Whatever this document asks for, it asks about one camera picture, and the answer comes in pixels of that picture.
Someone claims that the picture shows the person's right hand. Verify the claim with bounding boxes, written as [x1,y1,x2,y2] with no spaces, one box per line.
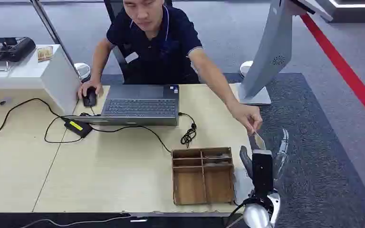
[77,80,104,100]

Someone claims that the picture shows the person's left hand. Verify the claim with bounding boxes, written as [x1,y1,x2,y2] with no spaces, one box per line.
[229,101,264,136]

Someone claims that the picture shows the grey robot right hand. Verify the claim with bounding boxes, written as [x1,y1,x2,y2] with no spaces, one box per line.
[239,128,289,197]

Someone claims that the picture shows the black computer mouse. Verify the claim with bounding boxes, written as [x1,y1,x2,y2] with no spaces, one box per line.
[82,86,97,108]

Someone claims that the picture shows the pale card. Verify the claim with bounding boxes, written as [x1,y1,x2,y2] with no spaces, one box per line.
[253,132,267,151]

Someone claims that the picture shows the round white pole base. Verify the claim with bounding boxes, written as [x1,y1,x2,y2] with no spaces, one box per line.
[74,62,92,83]

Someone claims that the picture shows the black power adapter yellow label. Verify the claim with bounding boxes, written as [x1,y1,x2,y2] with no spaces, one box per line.
[64,119,93,138]

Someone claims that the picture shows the card in wooden box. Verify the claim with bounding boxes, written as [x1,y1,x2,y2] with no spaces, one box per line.
[203,152,232,159]

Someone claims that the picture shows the small printed card box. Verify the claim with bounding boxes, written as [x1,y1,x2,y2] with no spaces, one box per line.
[37,46,54,62]

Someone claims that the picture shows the dark grey carpet mat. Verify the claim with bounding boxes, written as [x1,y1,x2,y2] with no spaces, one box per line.
[100,72,365,228]

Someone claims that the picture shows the grey laptop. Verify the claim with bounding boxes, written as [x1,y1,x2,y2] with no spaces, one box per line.
[65,84,180,127]

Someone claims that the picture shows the white cabinet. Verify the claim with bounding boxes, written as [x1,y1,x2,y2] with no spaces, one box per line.
[0,44,82,116]

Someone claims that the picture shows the wooden compartment box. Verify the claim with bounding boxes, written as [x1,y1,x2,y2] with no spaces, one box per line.
[171,146,236,206]

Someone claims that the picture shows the slanted metal pole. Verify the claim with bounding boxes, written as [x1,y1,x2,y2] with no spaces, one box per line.
[29,0,83,80]

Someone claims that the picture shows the grey kiosk stand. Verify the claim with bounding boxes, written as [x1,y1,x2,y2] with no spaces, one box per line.
[236,0,334,106]

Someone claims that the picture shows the person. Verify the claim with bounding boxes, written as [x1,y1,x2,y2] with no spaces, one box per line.
[77,0,264,136]

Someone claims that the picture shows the black device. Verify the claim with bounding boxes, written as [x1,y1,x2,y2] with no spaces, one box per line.
[0,37,37,63]

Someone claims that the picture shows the black mouse cable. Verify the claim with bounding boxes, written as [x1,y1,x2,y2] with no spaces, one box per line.
[79,106,102,117]

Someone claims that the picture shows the black mains cable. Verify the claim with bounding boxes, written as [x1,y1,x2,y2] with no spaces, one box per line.
[0,97,86,144]

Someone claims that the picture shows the black laptop power cable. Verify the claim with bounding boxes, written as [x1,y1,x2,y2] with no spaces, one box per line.
[89,112,198,154]

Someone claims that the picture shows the white cable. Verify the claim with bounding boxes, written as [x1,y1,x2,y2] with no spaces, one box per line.
[19,214,134,228]

